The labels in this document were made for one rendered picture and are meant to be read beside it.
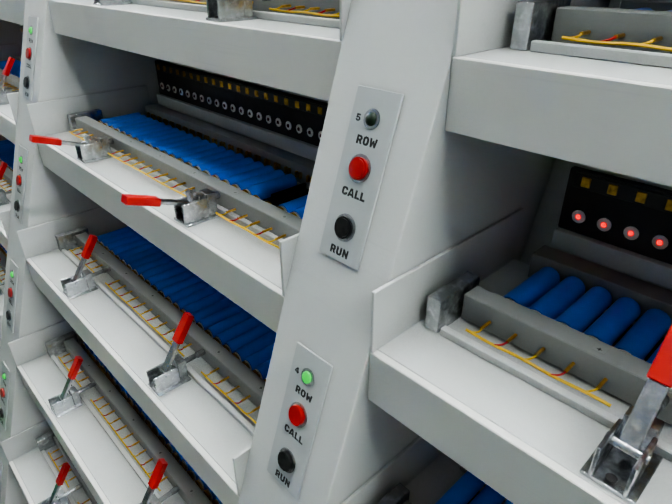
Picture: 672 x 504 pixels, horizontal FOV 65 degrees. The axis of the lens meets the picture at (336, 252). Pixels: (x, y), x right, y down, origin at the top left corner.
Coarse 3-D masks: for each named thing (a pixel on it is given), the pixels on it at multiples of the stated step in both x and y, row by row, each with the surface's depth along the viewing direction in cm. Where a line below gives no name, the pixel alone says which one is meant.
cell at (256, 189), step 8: (280, 176) 61; (288, 176) 61; (256, 184) 59; (264, 184) 59; (272, 184) 60; (280, 184) 60; (288, 184) 61; (296, 184) 62; (248, 192) 58; (256, 192) 58; (264, 192) 59; (272, 192) 60
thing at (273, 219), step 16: (80, 128) 82; (96, 128) 77; (112, 128) 77; (112, 144) 74; (128, 144) 70; (144, 144) 70; (128, 160) 69; (144, 160) 68; (160, 160) 65; (176, 160) 65; (160, 176) 64; (176, 176) 63; (192, 176) 60; (208, 176) 60; (224, 192) 56; (240, 192) 56; (240, 208) 55; (256, 208) 52; (272, 208) 52; (256, 224) 53; (272, 224) 51; (288, 224) 49; (272, 240) 49
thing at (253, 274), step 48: (96, 96) 85; (144, 96) 91; (48, 144) 78; (288, 144) 67; (96, 192) 69; (144, 192) 62; (192, 240) 52; (240, 240) 52; (288, 240) 41; (240, 288) 48
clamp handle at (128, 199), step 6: (186, 192) 54; (126, 198) 49; (132, 198) 50; (138, 198) 50; (144, 198) 50; (150, 198) 51; (156, 198) 52; (192, 198) 54; (126, 204) 49; (132, 204) 50; (138, 204) 50; (144, 204) 51; (150, 204) 51; (156, 204) 52; (162, 204) 52; (168, 204) 53; (174, 204) 53; (180, 204) 54
